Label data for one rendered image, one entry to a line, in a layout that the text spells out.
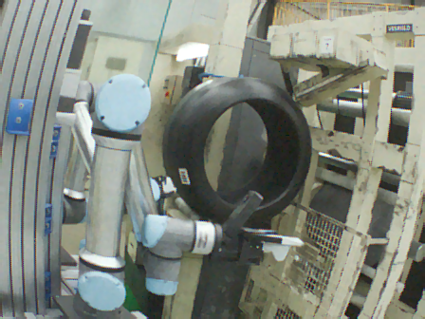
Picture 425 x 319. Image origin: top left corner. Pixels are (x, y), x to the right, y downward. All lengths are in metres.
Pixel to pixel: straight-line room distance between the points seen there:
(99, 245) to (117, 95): 0.32
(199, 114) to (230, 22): 0.65
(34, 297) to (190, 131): 0.93
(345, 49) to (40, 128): 1.21
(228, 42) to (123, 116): 1.36
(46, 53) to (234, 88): 0.89
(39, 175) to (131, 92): 0.40
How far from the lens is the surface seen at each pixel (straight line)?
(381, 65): 1.79
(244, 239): 1.04
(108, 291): 0.99
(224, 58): 2.18
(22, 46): 1.12
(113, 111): 0.90
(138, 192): 1.08
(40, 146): 1.18
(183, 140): 1.74
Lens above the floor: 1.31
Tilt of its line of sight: 5 degrees down
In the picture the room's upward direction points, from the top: 11 degrees clockwise
